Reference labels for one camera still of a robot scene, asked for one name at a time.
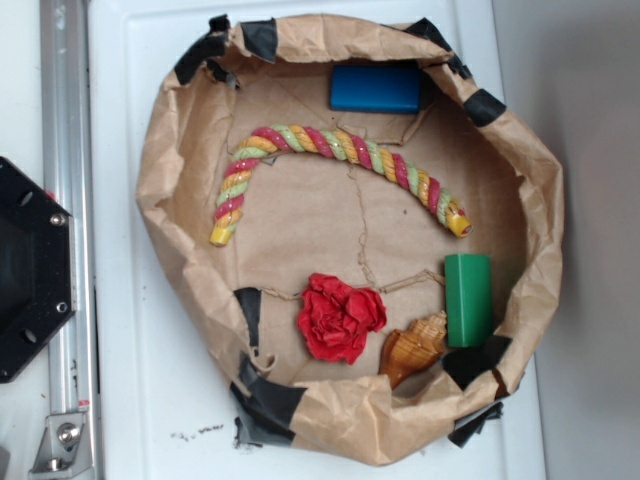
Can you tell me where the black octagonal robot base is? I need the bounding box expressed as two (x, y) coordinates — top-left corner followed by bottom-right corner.
(0, 157), (74, 384)

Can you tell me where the red fabric flower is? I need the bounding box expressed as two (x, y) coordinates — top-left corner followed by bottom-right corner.
(297, 273), (387, 365)

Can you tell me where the brown conch seashell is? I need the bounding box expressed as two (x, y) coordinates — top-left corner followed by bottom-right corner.
(378, 311), (447, 390)

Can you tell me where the green cylinder block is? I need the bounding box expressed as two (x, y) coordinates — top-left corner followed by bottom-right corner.
(444, 254), (493, 348)

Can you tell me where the blue rectangular block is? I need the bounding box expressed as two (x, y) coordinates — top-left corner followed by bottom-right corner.
(329, 65), (436, 114)

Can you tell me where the white plastic tray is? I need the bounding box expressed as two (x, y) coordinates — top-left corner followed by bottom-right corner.
(88, 1), (546, 479)

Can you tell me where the multicolored twisted rope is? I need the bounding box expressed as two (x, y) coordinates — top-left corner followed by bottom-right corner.
(209, 123), (473, 248)

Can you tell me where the aluminium extrusion rail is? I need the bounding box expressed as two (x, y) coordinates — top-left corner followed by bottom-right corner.
(39, 1), (104, 479)

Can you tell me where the metal corner bracket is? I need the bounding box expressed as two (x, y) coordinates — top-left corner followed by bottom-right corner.
(29, 412), (92, 479)

